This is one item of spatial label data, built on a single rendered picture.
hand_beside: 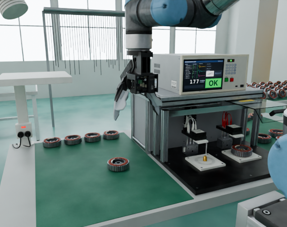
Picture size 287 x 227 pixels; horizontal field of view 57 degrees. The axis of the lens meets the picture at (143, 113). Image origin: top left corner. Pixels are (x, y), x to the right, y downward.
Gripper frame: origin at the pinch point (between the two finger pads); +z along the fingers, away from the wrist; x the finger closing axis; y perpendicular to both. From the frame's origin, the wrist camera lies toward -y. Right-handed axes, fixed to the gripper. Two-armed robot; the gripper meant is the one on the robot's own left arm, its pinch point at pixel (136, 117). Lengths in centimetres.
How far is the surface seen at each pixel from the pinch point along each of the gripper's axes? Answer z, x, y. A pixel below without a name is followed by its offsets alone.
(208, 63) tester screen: -12, 62, -41
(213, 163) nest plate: 37, 54, -24
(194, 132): 23, 50, -35
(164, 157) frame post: 35, 34, -39
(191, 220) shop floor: 115, 84, -76
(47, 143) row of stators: 37, -18, -92
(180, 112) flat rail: 12, 43, -39
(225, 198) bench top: 42, 43, -3
